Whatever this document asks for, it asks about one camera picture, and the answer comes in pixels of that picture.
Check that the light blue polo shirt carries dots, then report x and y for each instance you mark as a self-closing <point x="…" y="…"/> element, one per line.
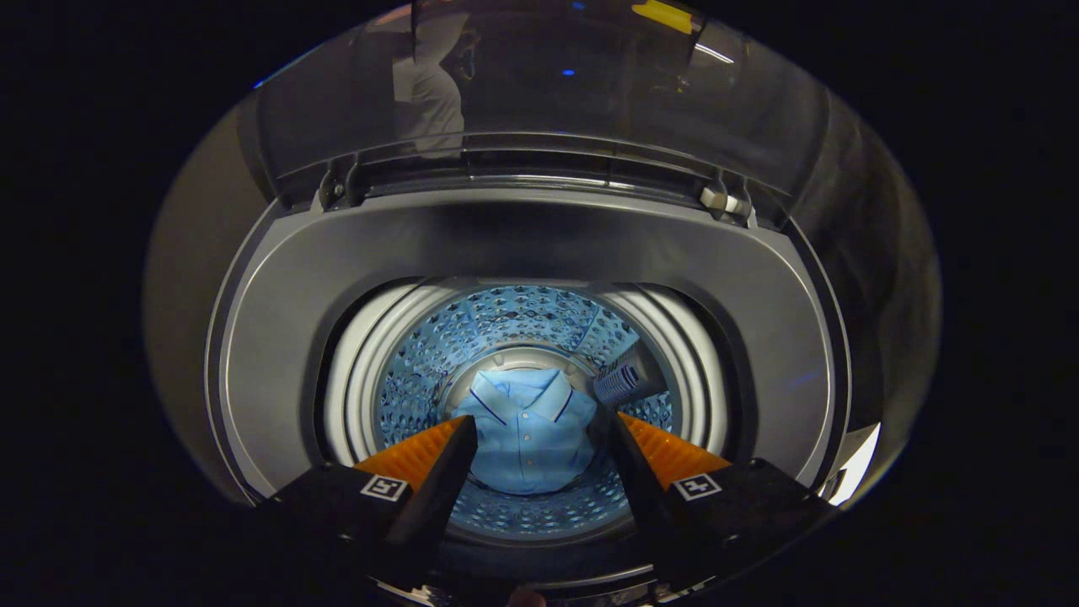
<point x="527" y="438"/>

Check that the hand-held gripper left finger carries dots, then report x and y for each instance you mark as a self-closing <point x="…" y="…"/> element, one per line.
<point x="438" y="497"/>

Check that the dark washing machine lid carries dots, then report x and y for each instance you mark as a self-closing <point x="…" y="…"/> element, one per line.
<point x="590" y="101"/>

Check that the grey washing machine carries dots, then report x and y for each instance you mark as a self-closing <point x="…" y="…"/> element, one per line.
<point x="278" y="337"/>

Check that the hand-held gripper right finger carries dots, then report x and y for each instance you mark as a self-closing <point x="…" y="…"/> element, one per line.
<point x="641" y="497"/>

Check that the white ribbed lint filter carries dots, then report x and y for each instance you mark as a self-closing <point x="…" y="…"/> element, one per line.
<point x="624" y="381"/>

